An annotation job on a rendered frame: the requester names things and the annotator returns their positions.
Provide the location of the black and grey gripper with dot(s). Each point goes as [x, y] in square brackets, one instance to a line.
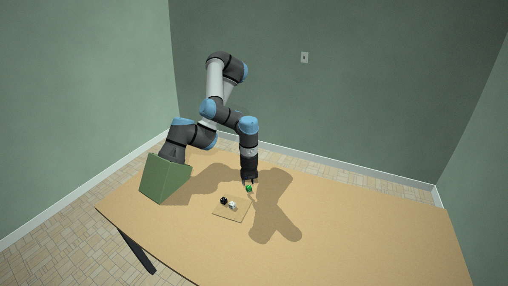
[248, 163]

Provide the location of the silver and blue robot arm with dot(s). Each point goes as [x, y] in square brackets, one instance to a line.
[223, 73]

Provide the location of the tan square mat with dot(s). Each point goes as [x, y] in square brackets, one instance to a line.
[237, 214]

